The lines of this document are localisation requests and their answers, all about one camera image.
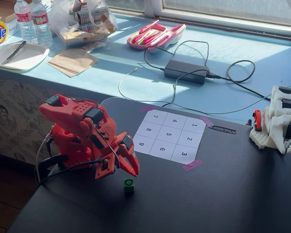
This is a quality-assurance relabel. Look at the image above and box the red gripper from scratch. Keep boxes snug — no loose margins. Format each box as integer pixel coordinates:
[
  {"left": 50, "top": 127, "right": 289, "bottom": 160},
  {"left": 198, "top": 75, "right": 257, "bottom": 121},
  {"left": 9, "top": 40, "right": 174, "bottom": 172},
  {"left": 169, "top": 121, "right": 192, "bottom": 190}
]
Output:
[{"left": 113, "top": 132, "right": 140, "bottom": 177}]

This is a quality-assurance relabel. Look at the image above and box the green cube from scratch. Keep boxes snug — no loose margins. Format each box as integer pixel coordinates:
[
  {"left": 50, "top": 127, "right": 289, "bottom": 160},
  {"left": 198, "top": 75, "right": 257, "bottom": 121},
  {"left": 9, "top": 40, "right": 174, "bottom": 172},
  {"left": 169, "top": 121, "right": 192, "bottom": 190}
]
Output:
[{"left": 123, "top": 178, "right": 135, "bottom": 194}]

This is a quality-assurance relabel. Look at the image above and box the white numbered grid paper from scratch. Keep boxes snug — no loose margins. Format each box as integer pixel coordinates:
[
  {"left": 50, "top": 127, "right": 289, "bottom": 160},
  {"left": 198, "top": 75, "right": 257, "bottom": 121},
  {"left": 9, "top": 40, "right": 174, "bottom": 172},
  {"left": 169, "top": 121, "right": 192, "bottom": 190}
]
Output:
[{"left": 132, "top": 109, "right": 206, "bottom": 164}]

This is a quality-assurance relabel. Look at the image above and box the purple tape strip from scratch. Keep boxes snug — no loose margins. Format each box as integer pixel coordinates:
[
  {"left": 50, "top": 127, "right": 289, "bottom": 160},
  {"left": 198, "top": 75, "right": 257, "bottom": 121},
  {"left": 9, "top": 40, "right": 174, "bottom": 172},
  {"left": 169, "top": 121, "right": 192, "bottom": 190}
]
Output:
[
  {"left": 199, "top": 115, "right": 215, "bottom": 127},
  {"left": 140, "top": 105, "right": 158, "bottom": 113},
  {"left": 181, "top": 159, "right": 204, "bottom": 172}
]

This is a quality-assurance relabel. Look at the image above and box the black table clamp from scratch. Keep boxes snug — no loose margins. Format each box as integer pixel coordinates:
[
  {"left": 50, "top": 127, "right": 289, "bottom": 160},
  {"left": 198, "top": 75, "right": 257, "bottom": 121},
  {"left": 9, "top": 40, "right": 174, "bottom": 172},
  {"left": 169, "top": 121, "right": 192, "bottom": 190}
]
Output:
[{"left": 33, "top": 154, "right": 69, "bottom": 183}]

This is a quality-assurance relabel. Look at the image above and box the black power adapter brick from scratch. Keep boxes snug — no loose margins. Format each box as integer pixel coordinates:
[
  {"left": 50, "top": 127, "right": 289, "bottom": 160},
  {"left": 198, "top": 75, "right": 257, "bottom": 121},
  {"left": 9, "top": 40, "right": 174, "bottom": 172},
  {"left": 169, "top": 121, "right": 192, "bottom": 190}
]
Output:
[{"left": 163, "top": 59, "right": 210, "bottom": 85}]

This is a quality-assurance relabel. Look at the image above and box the brown paper napkin stack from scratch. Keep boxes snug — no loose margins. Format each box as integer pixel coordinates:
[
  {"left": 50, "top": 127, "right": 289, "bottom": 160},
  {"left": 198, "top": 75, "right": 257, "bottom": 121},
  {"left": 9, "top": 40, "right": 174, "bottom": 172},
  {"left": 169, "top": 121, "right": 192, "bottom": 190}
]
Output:
[{"left": 46, "top": 48, "right": 99, "bottom": 78}]

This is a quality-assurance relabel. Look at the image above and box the pink pencil case tray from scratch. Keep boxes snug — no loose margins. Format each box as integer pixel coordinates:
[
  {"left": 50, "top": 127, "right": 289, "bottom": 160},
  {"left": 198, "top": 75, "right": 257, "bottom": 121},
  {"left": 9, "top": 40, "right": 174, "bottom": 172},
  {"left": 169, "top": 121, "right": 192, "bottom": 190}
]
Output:
[{"left": 127, "top": 23, "right": 168, "bottom": 51}]

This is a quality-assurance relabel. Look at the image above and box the printed snack packet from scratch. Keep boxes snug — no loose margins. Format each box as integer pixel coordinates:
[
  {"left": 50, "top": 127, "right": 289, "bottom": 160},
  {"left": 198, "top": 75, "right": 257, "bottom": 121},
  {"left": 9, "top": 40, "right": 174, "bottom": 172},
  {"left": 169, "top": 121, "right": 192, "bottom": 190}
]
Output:
[{"left": 81, "top": 40, "right": 108, "bottom": 53}]

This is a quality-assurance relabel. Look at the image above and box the orange black clamp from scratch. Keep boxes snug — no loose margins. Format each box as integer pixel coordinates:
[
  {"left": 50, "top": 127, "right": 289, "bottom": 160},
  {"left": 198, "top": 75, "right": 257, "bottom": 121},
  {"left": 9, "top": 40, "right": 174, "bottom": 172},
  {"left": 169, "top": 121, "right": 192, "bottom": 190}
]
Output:
[{"left": 244, "top": 109, "right": 263, "bottom": 133}]

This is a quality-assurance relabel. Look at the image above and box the printed cardboard food tray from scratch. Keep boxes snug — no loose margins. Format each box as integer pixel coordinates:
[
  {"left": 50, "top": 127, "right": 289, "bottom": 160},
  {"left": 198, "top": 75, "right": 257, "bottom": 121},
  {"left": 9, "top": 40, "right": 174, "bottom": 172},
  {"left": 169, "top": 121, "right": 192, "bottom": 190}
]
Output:
[{"left": 59, "top": 28, "right": 110, "bottom": 47}]

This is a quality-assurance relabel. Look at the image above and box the pink white pencil case lid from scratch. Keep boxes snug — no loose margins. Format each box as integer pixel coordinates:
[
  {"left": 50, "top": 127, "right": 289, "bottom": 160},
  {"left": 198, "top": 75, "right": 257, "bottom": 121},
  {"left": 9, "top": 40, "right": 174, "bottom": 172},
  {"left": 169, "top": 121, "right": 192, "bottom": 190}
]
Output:
[{"left": 147, "top": 23, "right": 186, "bottom": 54}]

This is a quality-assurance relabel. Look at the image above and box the long pink pen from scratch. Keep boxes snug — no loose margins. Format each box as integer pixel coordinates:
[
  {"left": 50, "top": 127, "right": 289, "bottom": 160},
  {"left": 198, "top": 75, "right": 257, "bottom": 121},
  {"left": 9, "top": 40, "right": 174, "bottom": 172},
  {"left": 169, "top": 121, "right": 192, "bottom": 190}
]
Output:
[{"left": 138, "top": 19, "right": 160, "bottom": 34}]

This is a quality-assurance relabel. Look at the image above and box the white square plate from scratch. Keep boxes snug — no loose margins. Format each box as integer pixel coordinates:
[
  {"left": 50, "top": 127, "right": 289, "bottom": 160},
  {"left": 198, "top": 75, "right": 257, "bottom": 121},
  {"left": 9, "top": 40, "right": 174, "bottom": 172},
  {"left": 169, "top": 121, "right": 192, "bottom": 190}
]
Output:
[{"left": 0, "top": 41, "right": 50, "bottom": 71}]

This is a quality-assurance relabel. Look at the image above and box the rolled printed package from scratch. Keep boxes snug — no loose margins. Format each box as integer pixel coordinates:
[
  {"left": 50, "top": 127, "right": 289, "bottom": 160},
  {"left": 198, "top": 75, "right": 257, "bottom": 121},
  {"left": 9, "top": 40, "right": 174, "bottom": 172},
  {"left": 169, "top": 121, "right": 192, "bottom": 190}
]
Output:
[{"left": 74, "top": 7, "right": 110, "bottom": 25}]

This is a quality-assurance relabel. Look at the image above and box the clear plastic bag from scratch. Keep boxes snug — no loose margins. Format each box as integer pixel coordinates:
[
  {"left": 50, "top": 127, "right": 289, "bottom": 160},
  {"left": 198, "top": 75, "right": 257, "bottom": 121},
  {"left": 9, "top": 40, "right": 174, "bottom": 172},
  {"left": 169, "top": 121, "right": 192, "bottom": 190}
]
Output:
[{"left": 49, "top": 0, "right": 119, "bottom": 47}]

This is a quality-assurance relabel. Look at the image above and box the black plastic knife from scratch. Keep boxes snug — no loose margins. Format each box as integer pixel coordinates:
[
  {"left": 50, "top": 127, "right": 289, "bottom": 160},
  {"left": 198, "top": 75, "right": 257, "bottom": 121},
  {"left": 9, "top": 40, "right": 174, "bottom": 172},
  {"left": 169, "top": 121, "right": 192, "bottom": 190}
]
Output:
[{"left": 1, "top": 40, "right": 27, "bottom": 65}]

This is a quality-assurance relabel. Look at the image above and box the clear plastic water bottle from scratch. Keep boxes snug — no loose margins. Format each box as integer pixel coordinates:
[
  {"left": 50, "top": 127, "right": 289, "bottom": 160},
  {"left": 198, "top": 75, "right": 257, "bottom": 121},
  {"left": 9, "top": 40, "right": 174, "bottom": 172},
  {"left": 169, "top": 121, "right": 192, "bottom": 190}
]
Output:
[
  {"left": 30, "top": 0, "right": 53, "bottom": 47},
  {"left": 14, "top": 0, "right": 38, "bottom": 44}
]

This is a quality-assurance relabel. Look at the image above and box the red wrist camera mount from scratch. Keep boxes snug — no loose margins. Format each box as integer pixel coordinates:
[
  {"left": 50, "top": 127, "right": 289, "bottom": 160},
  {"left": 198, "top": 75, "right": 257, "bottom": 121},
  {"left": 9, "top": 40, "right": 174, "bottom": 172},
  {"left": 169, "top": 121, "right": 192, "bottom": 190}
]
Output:
[{"left": 94, "top": 156, "right": 115, "bottom": 180}]

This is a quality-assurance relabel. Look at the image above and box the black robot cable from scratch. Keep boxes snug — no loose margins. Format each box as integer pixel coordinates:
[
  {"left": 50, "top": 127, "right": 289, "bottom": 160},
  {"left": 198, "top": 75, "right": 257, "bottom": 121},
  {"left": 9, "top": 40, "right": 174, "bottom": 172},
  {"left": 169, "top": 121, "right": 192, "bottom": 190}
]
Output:
[{"left": 36, "top": 157, "right": 108, "bottom": 188}]

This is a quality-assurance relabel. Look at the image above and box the grey white robot cable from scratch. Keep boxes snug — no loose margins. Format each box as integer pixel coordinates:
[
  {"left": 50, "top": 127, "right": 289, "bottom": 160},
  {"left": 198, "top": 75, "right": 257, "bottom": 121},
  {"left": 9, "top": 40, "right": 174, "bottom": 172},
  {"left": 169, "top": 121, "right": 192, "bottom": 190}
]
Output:
[{"left": 35, "top": 132, "right": 52, "bottom": 183}]

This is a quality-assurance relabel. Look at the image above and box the thin black adapter cable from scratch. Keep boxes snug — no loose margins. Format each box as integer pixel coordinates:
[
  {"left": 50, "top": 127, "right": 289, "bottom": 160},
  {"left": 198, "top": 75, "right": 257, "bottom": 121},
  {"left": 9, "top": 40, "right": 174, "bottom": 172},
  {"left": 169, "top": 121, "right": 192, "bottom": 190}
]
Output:
[{"left": 143, "top": 40, "right": 210, "bottom": 71}]

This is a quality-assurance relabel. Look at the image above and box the thick black power cable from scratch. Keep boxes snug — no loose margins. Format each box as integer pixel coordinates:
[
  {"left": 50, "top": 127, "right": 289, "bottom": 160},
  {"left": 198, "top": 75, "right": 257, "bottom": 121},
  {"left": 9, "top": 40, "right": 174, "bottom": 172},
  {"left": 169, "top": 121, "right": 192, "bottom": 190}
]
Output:
[{"left": 207, "top": 60, "right": 274, "bottom": 101}]

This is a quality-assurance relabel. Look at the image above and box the white window frame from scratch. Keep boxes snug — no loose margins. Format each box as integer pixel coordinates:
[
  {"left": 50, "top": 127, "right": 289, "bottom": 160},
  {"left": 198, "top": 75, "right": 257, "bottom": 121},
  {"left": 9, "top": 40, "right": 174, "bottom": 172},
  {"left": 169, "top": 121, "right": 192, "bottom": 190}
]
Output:
[{"left": 104, "top": 0, "right": 291, "bottom": 41}]

